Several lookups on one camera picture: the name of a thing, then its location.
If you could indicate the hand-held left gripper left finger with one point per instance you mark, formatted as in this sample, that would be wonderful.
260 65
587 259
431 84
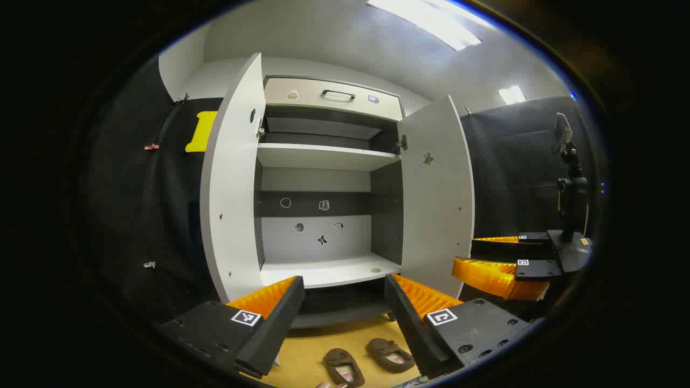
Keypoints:
277 323

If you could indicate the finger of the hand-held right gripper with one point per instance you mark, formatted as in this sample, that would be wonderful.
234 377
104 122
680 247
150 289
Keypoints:
490 277
501 249

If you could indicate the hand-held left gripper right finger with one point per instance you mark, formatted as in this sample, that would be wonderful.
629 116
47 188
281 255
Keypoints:
409 323

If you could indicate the brown fuzzy shoe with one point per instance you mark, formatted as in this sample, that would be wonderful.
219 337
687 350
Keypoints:
343 366
389 353

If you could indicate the white cabinet door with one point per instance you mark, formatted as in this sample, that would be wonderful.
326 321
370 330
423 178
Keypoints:
436 215
234 188

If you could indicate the white grey shoe cabinet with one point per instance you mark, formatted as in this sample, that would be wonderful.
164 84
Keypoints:
323 156

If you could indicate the metal door hinge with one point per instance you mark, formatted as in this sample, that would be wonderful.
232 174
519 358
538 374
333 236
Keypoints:
400 144
261 129

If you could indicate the beige cabinet drawer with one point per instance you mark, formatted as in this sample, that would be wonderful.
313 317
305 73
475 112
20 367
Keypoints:
334 99

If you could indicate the small ceiling light panel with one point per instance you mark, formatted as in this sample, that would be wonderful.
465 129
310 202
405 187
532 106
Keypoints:
511 95

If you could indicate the long ceiling light panel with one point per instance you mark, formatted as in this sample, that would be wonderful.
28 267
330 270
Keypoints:
431 21

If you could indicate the black cloth clip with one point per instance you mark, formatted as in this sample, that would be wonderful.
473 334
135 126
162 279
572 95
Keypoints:
180 99

